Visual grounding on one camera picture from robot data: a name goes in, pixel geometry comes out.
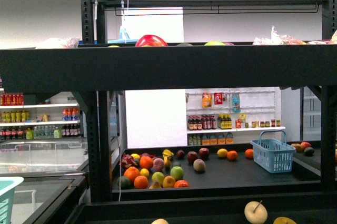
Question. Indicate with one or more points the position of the teal plastic shopping basket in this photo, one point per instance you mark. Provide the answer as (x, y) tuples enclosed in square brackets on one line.
[(8, 185)]

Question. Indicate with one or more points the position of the white store shelf right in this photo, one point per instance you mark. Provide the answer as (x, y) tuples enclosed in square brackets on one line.
[(222, 116)]

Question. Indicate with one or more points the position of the white store shelf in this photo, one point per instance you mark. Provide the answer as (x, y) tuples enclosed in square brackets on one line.
[(222, 116), (57, 117)]

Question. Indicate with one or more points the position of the green apple far shelf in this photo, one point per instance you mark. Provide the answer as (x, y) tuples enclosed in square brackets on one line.
[(177, 173)]

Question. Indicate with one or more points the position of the far yellow lemon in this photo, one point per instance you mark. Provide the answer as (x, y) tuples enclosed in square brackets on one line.
[(222, 153)]

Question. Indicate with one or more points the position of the white store shelf left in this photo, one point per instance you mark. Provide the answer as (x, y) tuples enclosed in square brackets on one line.
[(57, 117)]

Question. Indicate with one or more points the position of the large red apple top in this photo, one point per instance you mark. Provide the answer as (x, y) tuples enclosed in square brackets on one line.
[(150, 40)]

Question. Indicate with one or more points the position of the dark red apple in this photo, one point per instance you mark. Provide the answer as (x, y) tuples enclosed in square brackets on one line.
[(192, 156)]

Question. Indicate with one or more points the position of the orange in far pile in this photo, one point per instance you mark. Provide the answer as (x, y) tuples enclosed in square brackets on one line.
[(146, 162)]

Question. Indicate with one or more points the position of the peach coloured mango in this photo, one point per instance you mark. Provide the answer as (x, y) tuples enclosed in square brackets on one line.
[(199, 165)]

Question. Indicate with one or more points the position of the dragon fruit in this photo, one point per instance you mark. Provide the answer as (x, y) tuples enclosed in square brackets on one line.
[(127, 161)]

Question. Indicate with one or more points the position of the far orange mandarin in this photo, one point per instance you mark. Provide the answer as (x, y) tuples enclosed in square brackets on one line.
[(232, 155)]

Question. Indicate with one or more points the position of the far orange by basket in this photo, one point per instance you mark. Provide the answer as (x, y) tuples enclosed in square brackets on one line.
[(249, 154)]

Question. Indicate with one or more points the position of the light blue far basket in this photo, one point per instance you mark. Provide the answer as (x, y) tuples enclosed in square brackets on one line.
[(275, 156)]

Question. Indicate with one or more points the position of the white round pear left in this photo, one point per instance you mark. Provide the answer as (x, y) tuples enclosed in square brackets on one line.
[(160, 221)]

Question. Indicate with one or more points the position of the glass freezer chest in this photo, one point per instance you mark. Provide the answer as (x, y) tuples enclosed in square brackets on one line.
[(55, 173)]

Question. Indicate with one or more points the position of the cream pear with stem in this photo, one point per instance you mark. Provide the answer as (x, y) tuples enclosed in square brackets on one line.
[(255, 212)]

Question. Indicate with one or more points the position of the golden yellow apple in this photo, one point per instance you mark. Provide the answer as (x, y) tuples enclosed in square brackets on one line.
[(283, 220)]

